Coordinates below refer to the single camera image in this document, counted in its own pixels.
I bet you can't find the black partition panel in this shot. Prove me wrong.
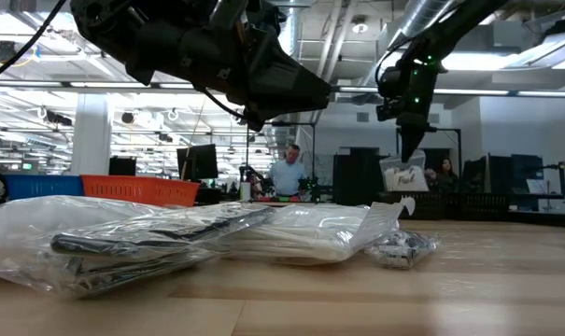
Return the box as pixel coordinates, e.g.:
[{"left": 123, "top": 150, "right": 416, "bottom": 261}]
[
  {"left": 332, "top": 147, "right": 382, "bottom": 206},
  {"left": 461, "top": 155, "right": 515, "bottom": 195}
]

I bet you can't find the person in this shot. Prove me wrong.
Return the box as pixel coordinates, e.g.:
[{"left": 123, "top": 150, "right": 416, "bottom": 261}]
[
  {"left": 431, "top": 157, "right": 459, "bottom": 193},
  {"left": 266, "top": 142, "right": 308, "bottom": 198}
]

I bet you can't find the blue plastic basket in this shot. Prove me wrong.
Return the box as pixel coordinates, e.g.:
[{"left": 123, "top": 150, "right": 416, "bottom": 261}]
[{"left": 4, "top": 173, "right": 85, "bottom": 203}]

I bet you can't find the black comb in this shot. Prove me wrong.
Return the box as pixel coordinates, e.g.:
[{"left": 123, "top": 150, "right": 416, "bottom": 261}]
[{"left": 49, "top": 206, "right": 277, "bottom": 263}]

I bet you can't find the black ceiling device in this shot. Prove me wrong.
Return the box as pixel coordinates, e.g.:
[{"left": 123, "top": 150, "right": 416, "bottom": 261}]
[{"left": 0, "top": 40, "right": 20, "bottom": 64}]

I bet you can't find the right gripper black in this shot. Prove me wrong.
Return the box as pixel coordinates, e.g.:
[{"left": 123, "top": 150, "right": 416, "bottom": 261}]
[{"left": 374, "top": 49, "right": 441, "bottom": 163}]

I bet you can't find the small black monitor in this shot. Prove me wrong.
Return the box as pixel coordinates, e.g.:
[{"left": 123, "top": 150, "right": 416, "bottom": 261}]
[{"left": 107, "top": 155, "right": 138, "bottom": 177}]

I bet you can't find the white pillar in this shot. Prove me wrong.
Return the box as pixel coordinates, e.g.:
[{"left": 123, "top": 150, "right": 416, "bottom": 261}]
[{"left": 70, "top": 92, "right": 114, "bottom": 176}]

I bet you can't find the dark blue partition panel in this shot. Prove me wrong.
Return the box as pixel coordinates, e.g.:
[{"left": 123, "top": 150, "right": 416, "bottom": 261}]
[{"left": 512, "top": 153, "right": 544, "bottom": 195}]

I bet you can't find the silver ceiling duct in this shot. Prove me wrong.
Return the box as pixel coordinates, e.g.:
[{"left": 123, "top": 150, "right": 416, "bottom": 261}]
[{"left": 388, "top": 0, "right": 456, "bottom": 52}]

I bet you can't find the black plastic bin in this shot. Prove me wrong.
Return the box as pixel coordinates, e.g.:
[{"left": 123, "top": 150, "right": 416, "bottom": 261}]
[
  {"left": 455, "top": 190, "right": 514, "bottom": 221},
  {"left": 373, "top": 189, "right": 459, "bottom": 221}
]

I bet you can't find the ceiling light strip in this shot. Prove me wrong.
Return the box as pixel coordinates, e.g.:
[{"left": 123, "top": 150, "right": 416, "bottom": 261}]
[
  {"left": 331, "top": 86, "right": 565, "bottom": 98},
  {"left": 0, "top": 79, "right": 194, "bottom": 90}
]

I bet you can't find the orange plastic basket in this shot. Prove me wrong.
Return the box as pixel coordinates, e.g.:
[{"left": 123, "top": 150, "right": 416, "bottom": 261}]
[{"left": 79, "top": 174, "right": 202, "bottom": 208}]

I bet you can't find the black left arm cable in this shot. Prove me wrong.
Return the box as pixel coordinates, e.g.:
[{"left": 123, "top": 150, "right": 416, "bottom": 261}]
[{"left": 0, "top": 0, "right": 69, "bottom": 88}]

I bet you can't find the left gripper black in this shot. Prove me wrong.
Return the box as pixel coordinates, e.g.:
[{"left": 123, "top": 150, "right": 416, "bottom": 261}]
[{"left": 125, "top": 18, "right": 332, "bottom": 133}]

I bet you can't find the black stand frame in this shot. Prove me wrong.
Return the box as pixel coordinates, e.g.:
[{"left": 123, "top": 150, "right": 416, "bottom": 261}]
[{"left": 395, "top": 125, "right": 463, "bottom": 192}]

